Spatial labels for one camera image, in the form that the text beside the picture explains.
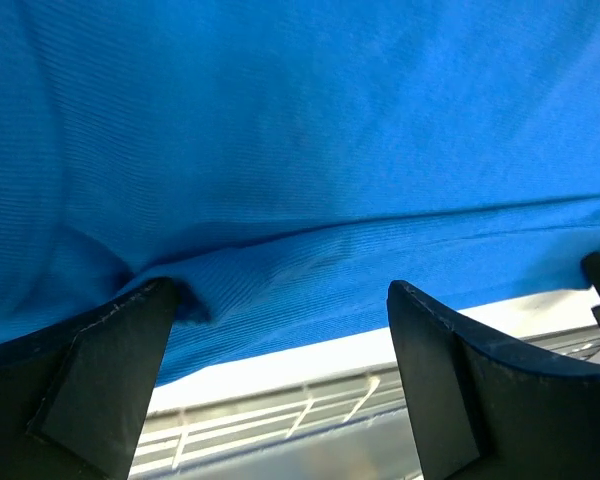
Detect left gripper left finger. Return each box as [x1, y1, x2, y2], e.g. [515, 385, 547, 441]
[0, 278, 180, 479]

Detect royal blue tank top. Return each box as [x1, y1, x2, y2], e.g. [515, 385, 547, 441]
[0, 1, 600, 384]

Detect aluminium rail frame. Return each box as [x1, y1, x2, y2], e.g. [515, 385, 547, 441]
[129, 322, 600, 480]

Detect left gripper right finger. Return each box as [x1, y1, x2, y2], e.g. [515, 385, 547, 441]
[387, 281, 600, 479]

